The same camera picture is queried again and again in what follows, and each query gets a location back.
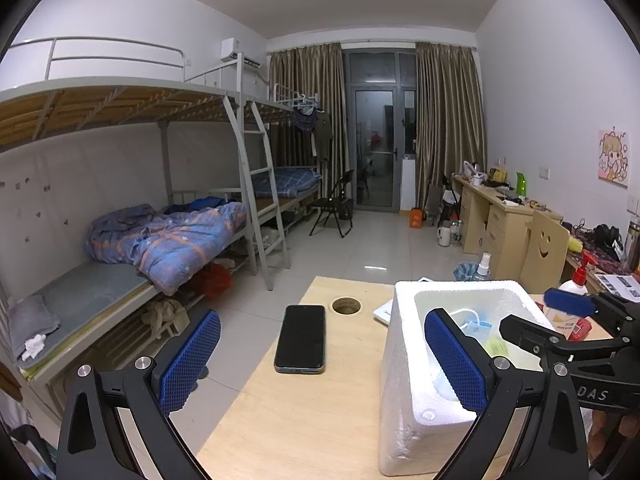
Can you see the green bottle on desk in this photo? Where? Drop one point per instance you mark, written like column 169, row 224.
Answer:
column 521, row 185

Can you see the white metal bunk bed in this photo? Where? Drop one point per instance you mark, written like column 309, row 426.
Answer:
column 90, row 125

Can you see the anime girl wall poster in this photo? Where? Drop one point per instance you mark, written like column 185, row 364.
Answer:
column 614, row 153

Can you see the brown right curtain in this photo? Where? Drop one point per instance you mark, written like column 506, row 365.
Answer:
column 450, row 122

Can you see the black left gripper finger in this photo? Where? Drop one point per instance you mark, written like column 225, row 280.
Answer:
column 93, row 443
column 552, row 443

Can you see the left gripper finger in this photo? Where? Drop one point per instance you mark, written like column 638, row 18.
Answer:
column 556, row 353
column 612, row 313

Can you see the blue surgical face mask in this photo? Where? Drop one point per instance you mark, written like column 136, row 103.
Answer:
column 471, row 324

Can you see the glass balcony door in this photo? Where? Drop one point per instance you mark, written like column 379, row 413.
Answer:
column 381, row 121

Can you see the brown left curtain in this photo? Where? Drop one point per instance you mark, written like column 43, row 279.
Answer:
column 311, row 80

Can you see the white air conditioner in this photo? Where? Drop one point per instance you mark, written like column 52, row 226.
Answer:
column 230, row 51

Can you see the black smartphone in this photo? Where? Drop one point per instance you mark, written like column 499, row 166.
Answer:
column 301, row 347

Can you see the black folding chair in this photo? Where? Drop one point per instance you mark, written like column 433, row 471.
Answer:
column 337, row 202

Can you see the wooden smiley chair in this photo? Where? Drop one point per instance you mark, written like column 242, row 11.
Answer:
column 546, row 253

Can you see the white styrofoam box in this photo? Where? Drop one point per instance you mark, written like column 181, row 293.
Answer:
column 421, row 422

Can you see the clear spray bottle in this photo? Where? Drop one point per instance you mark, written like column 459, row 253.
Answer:
column 482, row 272

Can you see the black headphones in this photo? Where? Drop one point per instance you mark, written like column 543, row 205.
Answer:
column 607, row 239

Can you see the printed paper sheet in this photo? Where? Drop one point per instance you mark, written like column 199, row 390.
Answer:
column 623, row 286

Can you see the blue plaid quilt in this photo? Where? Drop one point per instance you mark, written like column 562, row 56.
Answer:
column 167, row 248

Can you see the floral tissue pack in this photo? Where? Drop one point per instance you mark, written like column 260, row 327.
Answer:
column 496, row 346

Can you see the orange bucket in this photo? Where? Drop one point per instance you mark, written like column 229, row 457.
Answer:
column 416, row 217

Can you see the light wooden desk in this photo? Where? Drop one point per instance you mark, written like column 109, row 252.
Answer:
column 490, row 223

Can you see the far bed blue mattress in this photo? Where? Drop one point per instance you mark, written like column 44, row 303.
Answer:
column 290, row 181

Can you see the white lotion pump bottle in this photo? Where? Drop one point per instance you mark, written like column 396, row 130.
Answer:
column 570, row 302

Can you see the red bag under bed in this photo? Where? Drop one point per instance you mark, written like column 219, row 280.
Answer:
column 211, row 281

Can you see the brown curtain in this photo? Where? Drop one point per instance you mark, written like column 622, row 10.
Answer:
column 450, row 122
column 311, row 80

